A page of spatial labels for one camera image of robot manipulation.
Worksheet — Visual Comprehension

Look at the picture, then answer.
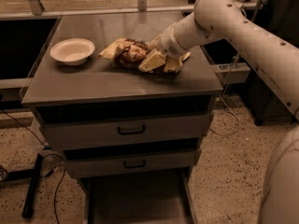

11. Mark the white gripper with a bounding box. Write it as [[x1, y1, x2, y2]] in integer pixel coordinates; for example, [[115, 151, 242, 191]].
[[138, 24, 187, 73]]

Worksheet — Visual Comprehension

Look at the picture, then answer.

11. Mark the brown yellow chip bag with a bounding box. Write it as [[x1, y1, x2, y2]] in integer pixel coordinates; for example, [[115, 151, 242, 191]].
[[99, 37, 192, 75]]

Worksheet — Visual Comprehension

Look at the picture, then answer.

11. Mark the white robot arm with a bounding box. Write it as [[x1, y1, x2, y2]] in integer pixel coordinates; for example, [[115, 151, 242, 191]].
[[149, 0, 299, 224]]

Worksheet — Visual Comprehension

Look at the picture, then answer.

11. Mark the grey drawer cabinet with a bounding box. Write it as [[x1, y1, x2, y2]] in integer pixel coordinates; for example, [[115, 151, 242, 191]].
[[21, 11, 224, 224]]

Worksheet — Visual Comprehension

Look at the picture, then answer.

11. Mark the top grey drawer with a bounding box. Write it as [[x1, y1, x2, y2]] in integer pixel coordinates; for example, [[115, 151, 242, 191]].
[[43, 113, 212, 150]]

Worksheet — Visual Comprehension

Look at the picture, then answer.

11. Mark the middle grey drawer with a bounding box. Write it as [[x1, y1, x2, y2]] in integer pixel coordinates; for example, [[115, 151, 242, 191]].
[[65, 148, 201, 179]]

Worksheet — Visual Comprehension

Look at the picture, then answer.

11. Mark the bottom open grey drawer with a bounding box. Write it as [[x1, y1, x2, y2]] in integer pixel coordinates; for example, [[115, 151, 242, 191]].
[[84, 169, 198, 224]]

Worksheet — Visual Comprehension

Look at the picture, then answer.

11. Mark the white paper bowl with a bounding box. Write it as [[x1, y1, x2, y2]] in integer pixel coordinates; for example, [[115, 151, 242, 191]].
[[50, 38, 95, 66]]

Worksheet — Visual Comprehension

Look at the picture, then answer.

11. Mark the dark cabinet at right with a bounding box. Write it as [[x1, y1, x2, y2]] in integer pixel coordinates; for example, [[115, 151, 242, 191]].
[[244, 0, 299, 125]]

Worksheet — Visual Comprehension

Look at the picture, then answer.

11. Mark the black floor stand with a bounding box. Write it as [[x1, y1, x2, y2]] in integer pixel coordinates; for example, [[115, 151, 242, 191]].
[[0, 154, 43, 218]]

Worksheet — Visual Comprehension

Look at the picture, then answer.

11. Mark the grey bracket box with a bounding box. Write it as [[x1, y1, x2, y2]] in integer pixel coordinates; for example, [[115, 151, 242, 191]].
[[212, 63, 250, 86]]

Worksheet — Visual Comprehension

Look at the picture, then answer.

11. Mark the white cable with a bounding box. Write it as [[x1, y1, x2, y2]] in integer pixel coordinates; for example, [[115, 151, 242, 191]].
[[209, 53, 241, 137]]

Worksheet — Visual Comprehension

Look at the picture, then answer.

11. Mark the black floor cable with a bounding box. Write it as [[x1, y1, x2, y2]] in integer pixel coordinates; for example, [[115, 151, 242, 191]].
[[0, 107, 67, 224]]

